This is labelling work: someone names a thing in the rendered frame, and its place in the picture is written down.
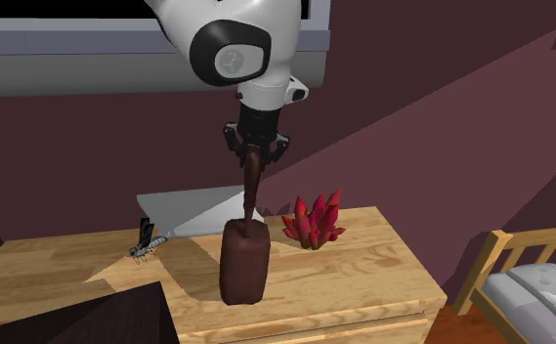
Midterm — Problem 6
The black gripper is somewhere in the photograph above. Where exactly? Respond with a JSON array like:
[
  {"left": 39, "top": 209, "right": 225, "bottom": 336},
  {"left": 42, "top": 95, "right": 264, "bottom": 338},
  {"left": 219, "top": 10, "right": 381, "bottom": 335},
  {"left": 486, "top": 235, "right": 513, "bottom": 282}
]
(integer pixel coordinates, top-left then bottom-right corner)
[{"left": 223, "top": 103, "right": 291, "bottom": 168}]

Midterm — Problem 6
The red spiky plant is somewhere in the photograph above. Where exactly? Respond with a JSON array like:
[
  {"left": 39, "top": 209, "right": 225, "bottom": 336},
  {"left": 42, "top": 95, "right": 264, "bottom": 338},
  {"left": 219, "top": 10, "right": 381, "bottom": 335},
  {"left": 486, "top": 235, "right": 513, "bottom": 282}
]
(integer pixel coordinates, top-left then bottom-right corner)
[{"left": 280, "top": 187, "right": 347, "bottom": 252}]

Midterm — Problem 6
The brown block on stick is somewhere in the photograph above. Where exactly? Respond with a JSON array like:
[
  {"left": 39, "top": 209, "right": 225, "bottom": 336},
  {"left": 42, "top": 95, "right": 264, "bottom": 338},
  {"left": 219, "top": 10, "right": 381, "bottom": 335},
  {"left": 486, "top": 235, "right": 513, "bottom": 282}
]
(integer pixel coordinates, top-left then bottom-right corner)
[{"left": 218, "top": 144, "right": 273, "bottom": 307}]

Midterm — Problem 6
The grey insect figure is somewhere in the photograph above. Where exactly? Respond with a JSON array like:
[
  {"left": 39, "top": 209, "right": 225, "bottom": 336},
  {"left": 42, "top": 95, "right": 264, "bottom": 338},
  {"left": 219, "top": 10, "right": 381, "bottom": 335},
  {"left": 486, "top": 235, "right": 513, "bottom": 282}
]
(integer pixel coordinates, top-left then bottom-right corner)
[{"left": 128, "top": 217, "right": 170, "bottom": 265}]

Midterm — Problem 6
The wooden chest of drawers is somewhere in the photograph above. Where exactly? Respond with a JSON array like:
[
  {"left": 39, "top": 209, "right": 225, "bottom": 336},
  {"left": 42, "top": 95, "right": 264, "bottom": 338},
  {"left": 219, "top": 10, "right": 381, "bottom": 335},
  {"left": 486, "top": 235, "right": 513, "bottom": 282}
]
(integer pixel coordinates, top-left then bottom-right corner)
[{"left": 0, "top": 204, "right": 449, "bottom": 344}]

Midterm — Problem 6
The grey window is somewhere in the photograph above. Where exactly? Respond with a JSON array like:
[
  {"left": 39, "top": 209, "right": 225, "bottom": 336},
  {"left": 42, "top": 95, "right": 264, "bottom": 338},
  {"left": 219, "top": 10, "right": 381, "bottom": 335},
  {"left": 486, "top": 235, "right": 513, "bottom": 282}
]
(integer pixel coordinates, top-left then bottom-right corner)
[{"left": 0, "top": 0, "right": 332, "bottom": 100}]

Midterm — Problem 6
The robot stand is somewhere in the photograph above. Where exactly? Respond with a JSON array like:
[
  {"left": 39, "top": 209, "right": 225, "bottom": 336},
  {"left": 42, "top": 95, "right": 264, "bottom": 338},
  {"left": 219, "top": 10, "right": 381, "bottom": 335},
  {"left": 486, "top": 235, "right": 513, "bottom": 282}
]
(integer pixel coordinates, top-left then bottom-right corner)
[{"left": 0, "top": 279, "right": 182, "bottom": 344}]

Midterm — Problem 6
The wooden bed with grey bedding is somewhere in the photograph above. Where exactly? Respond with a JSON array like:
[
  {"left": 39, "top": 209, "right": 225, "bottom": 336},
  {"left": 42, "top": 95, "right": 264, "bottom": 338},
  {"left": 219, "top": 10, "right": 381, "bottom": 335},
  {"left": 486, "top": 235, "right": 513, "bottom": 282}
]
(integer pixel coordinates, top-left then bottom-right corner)
[{"left": 451, "top": 225, "right": 556, "bottom": 344}]

